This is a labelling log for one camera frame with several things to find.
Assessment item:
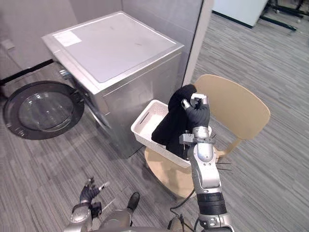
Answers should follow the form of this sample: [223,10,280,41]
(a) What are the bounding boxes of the white plastic laundry basket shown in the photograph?
[130,100,212,169]

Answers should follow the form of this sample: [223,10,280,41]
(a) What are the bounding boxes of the round black washer door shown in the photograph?
[2,81,85,140]

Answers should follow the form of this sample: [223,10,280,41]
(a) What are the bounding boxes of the black metal stand base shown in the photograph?
[260,0,304,31]

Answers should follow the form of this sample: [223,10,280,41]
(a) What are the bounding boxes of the silver front-load washing machine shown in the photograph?
[41,11,185,160]

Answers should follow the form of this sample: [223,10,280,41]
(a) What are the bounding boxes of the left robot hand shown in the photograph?
[79,177,111,204]

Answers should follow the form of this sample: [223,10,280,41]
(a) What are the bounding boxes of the silver robot leg with foot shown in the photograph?
[96,192,140,232]

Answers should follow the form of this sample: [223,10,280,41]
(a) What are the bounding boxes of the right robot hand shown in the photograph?
[181,94,211,130]

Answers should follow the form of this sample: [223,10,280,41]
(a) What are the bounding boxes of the white cabinet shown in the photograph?
[211,0,269,29]

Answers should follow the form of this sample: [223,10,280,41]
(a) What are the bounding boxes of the black garment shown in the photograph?
[151,84,198,160]

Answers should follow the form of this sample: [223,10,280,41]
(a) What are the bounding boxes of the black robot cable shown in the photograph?
[169,189,197,232]

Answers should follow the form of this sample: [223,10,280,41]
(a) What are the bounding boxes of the light wooden chair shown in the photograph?
[144,74,271,201]

